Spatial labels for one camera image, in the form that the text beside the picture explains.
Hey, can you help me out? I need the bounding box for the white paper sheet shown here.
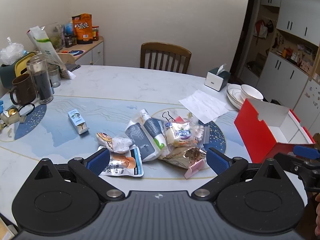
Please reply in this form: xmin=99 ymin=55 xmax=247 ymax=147
xmin=178 ymin=89 xmax=229 ymax=125

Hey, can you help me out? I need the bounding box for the white blue marble desktop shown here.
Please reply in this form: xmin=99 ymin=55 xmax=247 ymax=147
xmin=0 ymin=65 xmax=316 ymax=230

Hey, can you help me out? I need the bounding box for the crumpled clear plastic bag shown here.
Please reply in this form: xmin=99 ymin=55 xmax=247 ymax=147
xmin=0 ymin=37 xmax=25 ymax=65

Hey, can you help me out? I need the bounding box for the white fridge with magnets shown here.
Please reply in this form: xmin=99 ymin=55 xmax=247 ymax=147
xmin=291 ymin=77 xmax=320 ymax=135

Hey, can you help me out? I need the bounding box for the pink binder clip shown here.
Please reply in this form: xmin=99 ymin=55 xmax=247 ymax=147
xmin=162 ymin=111 xmax=185 ymax=124

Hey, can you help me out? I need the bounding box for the green white tissue box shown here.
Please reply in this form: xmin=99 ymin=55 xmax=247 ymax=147
xmin=205 ymin=64 xmax=232 ymax=92

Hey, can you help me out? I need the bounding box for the clear bag of cotton swabs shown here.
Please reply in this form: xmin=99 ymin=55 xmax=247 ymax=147
xmin=190 ymin=119 xmax=211 ymax=145

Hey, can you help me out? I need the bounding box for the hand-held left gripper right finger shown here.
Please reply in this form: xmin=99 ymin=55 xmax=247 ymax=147
xmin=191 ymin=147 xmax=287 ymax=201

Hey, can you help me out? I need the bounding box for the brown snack packet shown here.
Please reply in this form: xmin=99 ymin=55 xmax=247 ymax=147
xmin=158 ymin=146 xmax=207 ymax=169

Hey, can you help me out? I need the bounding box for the white side cabinet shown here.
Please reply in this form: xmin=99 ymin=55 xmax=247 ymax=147
xmin=57 ymin=36 xmax=105 ymax=66

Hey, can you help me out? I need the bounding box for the white wall cupboard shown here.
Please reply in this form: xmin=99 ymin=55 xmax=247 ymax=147
xmin=250 ymin=0 xmax=320 ymax=110

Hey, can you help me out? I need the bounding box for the green yellow plastic container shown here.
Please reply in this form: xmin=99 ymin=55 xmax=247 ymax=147
xmin=0 ymin=51 xmax=38 ymax=90

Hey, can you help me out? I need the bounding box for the red cardboard box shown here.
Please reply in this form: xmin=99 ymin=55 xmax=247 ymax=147
xmin=234 ymin=98 xmax=317 ymax=164

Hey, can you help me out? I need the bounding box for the white bowl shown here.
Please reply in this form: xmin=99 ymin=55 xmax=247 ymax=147
xmin=240 ymin=84 xmax=264 ymax=102

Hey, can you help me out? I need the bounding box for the green white plastic bag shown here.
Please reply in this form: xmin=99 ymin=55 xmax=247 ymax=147
xmin=27 ymin=26 xmax=69 ymax=79

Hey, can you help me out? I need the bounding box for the white orange snack packet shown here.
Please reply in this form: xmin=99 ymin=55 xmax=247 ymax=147
xmin=101 ymin=146 xmax=145 ymax=178

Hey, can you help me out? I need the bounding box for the dark jar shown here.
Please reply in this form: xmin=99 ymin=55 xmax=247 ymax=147
xmin=64 ymin=34 xmax=77 ymax=48

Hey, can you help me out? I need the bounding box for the black hair tie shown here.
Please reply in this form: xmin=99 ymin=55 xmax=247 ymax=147
xmin=18 ymin=103 xmax=35 ymax=123

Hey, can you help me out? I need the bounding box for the pink comb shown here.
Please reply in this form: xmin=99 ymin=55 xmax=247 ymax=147
xmin=184 ymin=160 xmax=204 ymax=180

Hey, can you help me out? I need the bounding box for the light wooden chair back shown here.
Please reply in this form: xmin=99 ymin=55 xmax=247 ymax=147
xmin=57 ymin=52 xmax=75 ymax=64

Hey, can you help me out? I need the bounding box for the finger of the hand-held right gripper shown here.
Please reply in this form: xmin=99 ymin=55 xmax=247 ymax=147
xmin=293 ymin=144 xmax=320 ymax=160
xmin=273 ymin=153 xmax=307 ymax=178

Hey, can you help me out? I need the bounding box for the glass cup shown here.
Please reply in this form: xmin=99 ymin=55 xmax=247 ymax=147
xmin=47 ymin=64 xmax=62 ymax=88

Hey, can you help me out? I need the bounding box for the dark wooden chair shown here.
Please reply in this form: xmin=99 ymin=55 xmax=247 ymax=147
xmin=140 ymin=42 xmax=192 ymax=74

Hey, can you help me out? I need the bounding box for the grey white pouch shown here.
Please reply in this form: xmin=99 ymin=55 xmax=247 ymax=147
xmin=139 ymin=117 xmax=167 ymax=162
xmin=125 ymin=109 xmax=151 ymax=145

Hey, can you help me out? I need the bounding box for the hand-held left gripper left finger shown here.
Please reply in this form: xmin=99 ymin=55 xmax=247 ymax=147
xmin=34 ymin=147 xmax=125 ymax=201

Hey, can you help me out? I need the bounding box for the brown mug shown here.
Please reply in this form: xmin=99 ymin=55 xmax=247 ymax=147
xmin=9 ymin=74 xmax=37 ymax=105

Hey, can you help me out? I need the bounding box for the small blue carton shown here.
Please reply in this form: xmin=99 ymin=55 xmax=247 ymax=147
xmin=67 ymin=108 xmax=90 ymax=135

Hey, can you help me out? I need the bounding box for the clear bread packet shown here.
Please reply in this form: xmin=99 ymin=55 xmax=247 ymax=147
xmin=162 ymin=120 xmax=198 ymax=147

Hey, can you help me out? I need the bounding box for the orange snack bag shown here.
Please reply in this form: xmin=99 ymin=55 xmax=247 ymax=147
xmin=72 ymin=13 xmax=93 ymax=45

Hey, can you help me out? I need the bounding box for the red hanging bag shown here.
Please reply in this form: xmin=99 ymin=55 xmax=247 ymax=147
xmin=254 ymin=19 xmax=274 ymax=39

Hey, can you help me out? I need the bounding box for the cartoon face plush toy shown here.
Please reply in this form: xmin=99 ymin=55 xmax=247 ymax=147
xmin=96 ymin=132 xmax=133 ymax=153

